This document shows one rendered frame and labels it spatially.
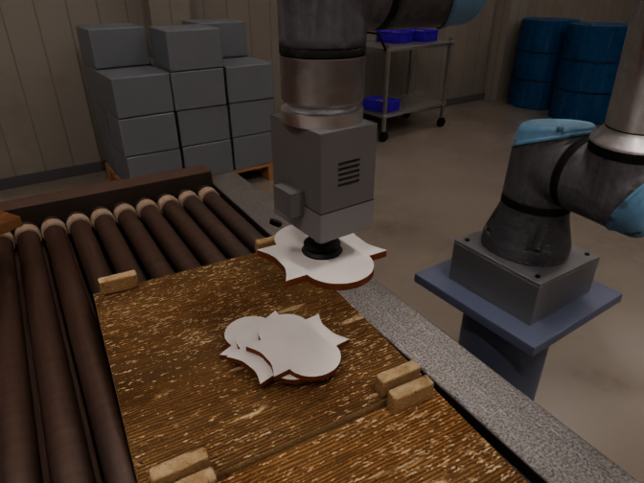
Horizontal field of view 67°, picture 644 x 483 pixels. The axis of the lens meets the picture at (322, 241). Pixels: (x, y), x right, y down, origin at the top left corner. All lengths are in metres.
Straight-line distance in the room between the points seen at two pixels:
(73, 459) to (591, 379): 1.93
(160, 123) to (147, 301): 2.62
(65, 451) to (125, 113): 2.80
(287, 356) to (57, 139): 3.75
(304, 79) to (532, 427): 0.48
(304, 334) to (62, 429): 0.31
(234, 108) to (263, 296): 2.83
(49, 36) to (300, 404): 3.76
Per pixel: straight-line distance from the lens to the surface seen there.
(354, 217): 0.47
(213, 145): 3.54
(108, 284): 0.85
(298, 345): 0.66
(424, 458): 0.58
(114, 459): 0.63
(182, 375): 0.68
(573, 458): 0.66
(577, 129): 0.85
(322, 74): 0.42
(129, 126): 3.34
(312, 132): 0.42
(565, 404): 2.10
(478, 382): 0.70
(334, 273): 0.48
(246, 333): 0.70
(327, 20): 0.41
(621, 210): 0.78
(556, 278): 0.90
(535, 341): 0.87
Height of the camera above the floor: 1.39
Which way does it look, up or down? 28 degrees down
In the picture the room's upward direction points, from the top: straight up
